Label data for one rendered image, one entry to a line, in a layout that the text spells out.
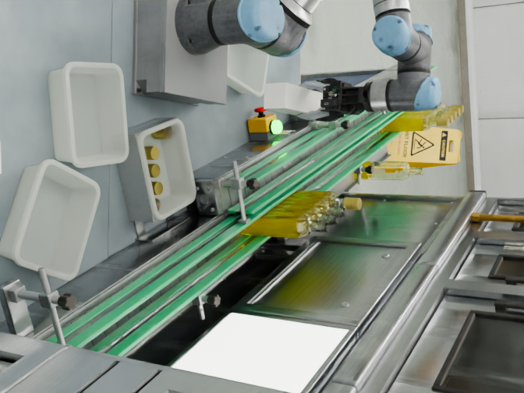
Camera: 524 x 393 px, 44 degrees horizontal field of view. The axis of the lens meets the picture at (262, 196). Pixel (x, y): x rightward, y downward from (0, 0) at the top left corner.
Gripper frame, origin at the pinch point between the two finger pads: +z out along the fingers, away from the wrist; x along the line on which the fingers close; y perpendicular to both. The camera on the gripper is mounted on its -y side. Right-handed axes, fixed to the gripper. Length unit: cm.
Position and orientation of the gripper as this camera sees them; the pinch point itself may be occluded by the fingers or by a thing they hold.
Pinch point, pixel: (302, 101)
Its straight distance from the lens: 169.5
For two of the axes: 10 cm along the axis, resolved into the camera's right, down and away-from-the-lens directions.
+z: -8.5, -0.3, 5.2
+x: -0.2, 10.0, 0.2
